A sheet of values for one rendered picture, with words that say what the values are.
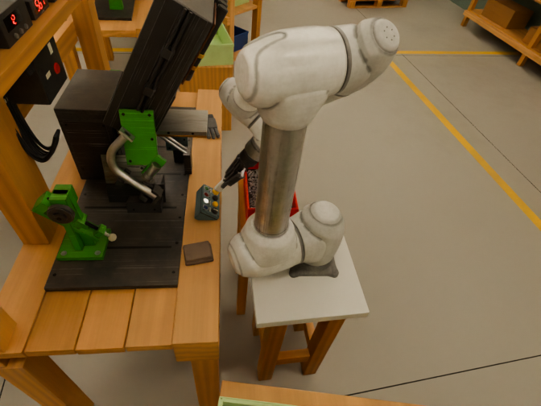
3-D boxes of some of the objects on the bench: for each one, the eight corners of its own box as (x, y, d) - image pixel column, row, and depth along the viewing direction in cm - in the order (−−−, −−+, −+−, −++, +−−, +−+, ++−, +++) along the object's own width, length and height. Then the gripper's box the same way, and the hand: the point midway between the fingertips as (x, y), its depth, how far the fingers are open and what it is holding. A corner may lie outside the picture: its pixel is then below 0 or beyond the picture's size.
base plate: (196, 110, 195) (196, 106, 193) (178, 287, 120) (177, 284, 118) (116, 107, 189) (115, 104, 188) (45, 292, 115) (43, 287, 113)
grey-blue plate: (189, 159, 163) (187, 134, 153) (189, 163, 161) (187, 138, 151) (168, 159, 161) (164, 134, 151) (167, 162, 160) (164, 137, 150)
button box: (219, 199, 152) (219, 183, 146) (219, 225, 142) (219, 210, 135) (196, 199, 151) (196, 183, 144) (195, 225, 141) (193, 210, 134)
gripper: (262, 169, 130) (224, 205, 143) (259, 147, 139) (224, 183, 152) (245, 160, 127) (208, 197, 139) (244, 138, 135) (209, 175, 148)
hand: (221, 184), depth 143 cm, fingers closed
